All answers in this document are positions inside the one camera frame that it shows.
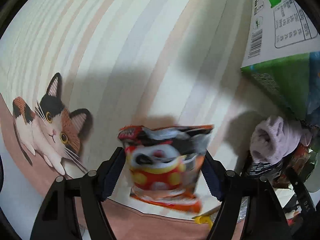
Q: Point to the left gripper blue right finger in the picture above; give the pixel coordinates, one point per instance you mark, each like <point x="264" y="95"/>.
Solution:
<point x="214" y="174"/>

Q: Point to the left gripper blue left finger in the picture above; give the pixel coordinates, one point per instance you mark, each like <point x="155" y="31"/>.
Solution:
<point x="108" y="173"/>

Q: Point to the silver yellow scrub sponge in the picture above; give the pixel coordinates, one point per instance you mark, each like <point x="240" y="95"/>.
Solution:
<point x="223" y="213"/>

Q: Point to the orange panda snack packet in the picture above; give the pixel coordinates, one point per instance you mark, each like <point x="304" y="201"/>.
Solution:
<point x="165" y="164"/>

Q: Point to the black snack packet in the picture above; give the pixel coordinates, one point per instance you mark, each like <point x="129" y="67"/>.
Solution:
<point x="275" y="173"/>

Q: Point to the purple cloth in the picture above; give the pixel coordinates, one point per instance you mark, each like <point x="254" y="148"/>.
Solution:
<point x="275" y="138"/>

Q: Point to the red snack packet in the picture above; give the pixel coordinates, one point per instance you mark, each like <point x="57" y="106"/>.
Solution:
<point x="303" y="160"/>

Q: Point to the striped pink cat tablecloth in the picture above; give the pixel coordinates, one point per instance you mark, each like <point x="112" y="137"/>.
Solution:
<point x="154" y="63"/>

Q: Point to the open cardboard box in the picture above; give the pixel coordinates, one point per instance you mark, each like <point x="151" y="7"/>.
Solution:
<point x="282" y="57"/>

